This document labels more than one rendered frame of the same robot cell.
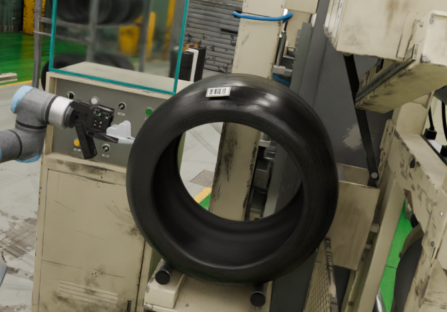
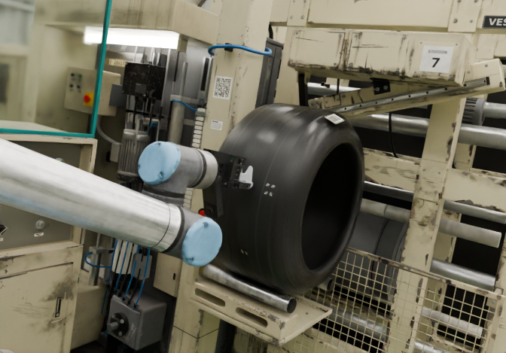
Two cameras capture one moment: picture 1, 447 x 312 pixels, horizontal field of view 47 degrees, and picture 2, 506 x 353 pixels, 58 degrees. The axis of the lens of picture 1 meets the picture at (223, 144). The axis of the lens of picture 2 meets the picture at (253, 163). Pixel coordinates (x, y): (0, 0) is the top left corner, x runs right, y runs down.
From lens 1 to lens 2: 1.62 m
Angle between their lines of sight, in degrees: 62
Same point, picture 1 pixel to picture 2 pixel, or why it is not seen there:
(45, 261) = not seen: outside the picture
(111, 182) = (18, 272)
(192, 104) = (326, 132)
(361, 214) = not seen: hidden behind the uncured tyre
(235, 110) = (345, 132)
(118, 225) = (32, 327)
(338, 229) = not seen: hidden behind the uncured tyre
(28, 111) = (185, 174)
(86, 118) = (223, 169)
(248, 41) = (246, 73)
